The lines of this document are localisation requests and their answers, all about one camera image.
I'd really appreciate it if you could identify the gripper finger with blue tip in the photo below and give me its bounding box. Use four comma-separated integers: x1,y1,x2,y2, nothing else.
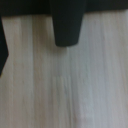
0,16,10,78

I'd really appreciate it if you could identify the black air fryer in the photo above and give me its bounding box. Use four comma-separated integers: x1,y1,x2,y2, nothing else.
0,0,128,48

